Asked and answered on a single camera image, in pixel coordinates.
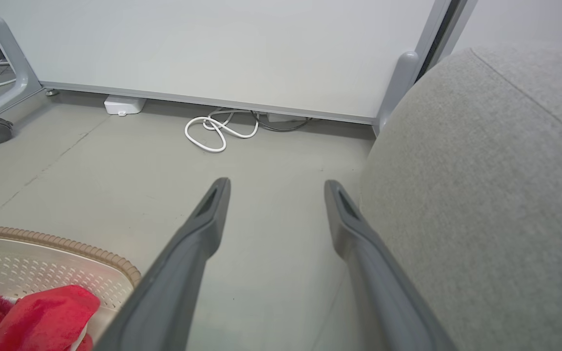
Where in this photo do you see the narrow white partition panel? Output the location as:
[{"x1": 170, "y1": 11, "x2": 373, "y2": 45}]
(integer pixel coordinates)
[{"x1": 435, "y1": 0, "x2": 562, "y2": 61}]

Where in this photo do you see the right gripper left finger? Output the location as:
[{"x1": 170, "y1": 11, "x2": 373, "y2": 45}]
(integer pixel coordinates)
[{"x1": 93, "y1": 177, "x2": 231, "y2": 351}]

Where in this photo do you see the small white plastic box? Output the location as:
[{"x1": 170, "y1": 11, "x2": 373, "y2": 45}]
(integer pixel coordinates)
[{"x1": 104, "y1": 95, "x2": 147, "y2": 117}]

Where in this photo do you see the coiled black cable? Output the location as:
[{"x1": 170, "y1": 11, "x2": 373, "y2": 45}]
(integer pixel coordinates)
[{"x1": 250, "y1": 111, "x2": 313, "y2": 133}]

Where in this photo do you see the coiled white cable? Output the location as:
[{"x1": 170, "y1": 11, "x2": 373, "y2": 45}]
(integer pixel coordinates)
[{"x1": 184, "y1": 108, "x2": 260, "y2": 154}]

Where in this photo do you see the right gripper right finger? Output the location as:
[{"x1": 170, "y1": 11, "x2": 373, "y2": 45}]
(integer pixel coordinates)
[{"x1": 324, "y1": 179, "x2": 457, "y2": 351}]

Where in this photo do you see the short grey partition foot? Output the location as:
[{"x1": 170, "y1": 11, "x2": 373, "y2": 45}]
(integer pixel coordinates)
[{"x1": 373, "y1": 51, "x2": 419, "y2": 137}]

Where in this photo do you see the grey fabric sofa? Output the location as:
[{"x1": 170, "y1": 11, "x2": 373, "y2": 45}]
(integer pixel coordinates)
[{"x1": 359, "y1": 41, "x2": 562, "y2": 351}]

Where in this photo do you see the white laundry basket brown rim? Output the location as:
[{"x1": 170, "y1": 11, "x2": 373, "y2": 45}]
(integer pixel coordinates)
[{"x1": 0, "y1": 224, "x2": 141, "y2": 351}]

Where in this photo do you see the grey partition foot with caster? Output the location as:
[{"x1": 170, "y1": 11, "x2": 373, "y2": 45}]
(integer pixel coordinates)
[{"x1": 0, "y1": 16, "x2": 45, "y2": 128}]

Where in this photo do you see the red and white garment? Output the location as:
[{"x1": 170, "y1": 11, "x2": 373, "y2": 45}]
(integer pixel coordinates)
[{"x1": 0, "y1": 285, "x2": 101, "y2": 351}]

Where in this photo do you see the large white partition panel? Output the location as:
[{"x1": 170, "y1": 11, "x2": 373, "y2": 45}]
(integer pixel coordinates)
[{"x1": 0, "y1": 0, "x2": 452, "y2": 125}]

